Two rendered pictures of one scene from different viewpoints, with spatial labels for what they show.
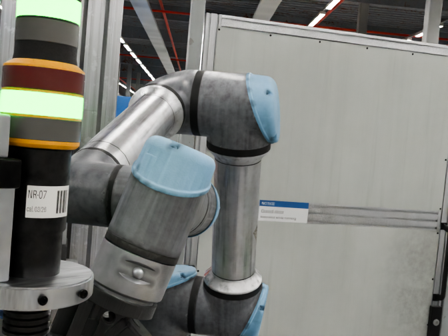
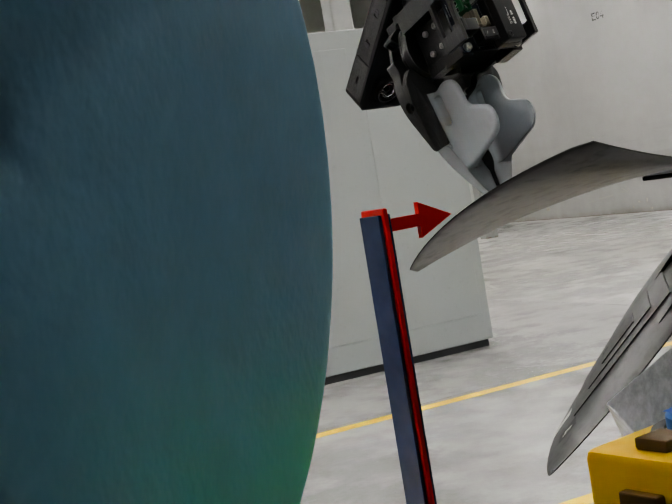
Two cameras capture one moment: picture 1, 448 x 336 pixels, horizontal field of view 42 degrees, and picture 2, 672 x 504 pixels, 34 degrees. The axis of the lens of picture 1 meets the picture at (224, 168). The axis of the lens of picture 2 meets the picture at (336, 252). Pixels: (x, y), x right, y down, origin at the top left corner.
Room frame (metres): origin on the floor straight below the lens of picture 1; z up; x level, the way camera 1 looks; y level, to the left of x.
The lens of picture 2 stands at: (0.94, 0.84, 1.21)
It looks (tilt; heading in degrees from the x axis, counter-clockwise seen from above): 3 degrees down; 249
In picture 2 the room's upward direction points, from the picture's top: 9 degrees counter-clockwise
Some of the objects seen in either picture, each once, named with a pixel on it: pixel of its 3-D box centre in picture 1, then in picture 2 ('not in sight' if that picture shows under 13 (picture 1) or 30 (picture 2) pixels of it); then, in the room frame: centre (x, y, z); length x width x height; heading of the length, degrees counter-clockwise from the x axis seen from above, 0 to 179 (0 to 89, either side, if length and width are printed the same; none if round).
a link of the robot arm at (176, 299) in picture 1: (169, 299); not in sight; (1.18, 0.09, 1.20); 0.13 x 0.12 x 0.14; 81
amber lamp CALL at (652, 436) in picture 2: not in sight; (663, 440); (0.65, 0.44, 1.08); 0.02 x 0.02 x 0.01; 13
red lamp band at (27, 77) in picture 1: (44, 81); not in sight; (0.32, 0.10, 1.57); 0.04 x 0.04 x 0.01
